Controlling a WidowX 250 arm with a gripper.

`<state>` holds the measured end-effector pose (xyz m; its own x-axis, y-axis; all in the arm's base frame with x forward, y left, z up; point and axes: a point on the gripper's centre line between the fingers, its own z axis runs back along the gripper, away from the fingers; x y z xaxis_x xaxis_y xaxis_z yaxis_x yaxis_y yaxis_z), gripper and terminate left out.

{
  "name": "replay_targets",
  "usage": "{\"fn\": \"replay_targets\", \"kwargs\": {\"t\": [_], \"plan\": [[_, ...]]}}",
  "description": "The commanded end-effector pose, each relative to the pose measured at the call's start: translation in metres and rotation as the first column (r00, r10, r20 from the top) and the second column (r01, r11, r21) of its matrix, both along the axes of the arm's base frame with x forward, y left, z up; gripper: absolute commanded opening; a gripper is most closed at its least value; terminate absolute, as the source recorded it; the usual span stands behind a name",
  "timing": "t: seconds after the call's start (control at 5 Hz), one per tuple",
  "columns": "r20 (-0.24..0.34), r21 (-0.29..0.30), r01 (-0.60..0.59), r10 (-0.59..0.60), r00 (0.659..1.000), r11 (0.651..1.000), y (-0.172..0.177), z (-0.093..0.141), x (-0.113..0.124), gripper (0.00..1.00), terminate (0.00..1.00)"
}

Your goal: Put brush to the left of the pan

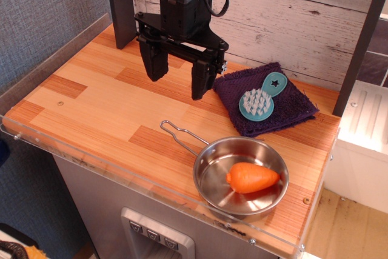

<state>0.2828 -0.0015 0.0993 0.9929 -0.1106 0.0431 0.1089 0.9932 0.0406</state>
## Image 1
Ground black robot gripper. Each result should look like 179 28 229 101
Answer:
135 0 229 100

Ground teal brush white bristles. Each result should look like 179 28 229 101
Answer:
239 72 288 122

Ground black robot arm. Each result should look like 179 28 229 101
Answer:
135 0 229 100

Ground stainless steel pan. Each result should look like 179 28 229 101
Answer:
175 136 290 219

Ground purple folded towel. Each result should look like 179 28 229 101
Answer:
213 62 318 138

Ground orange plastic carrot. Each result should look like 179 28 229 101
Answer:
226 162 280 194

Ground clear acrylic front guard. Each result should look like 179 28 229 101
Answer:
3 110 340 258

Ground grey cabinet with dispenser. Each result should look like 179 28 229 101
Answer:
55 157 276 258

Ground orange and black object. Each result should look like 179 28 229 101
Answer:
1 223 48 259

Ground dark grey left post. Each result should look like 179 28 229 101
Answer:
109 0 137 49

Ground dark grey post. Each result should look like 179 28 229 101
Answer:
332 0 386 117
109 0 137 49

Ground grey left side rail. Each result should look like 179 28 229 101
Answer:
1 13 112 115

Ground dark grey right post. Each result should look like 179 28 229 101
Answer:
332 0 386 117

